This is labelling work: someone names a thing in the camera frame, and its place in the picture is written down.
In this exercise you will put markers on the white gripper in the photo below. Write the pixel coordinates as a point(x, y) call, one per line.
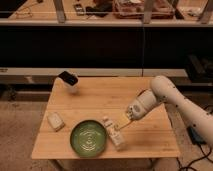
point(144, 103)

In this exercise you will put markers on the green round bowl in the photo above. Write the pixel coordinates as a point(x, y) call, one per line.
point(88, 139)

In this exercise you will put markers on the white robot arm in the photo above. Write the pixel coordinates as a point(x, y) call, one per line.
point(162, 90)

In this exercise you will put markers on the wooden table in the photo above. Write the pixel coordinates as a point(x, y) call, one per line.
point(98, 97)

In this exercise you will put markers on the white cup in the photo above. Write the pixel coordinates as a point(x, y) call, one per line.
point(73, 89)

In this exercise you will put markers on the white rectangular sponge block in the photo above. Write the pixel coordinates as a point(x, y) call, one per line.
point(55, 121)

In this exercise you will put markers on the black object in cup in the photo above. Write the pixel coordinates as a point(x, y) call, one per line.
point(71, 79)

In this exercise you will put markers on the tray with clutter on shelf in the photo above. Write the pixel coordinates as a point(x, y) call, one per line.
point(135, 9)

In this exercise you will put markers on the black remote on shelf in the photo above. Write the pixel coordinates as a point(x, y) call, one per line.
point(79, 9)

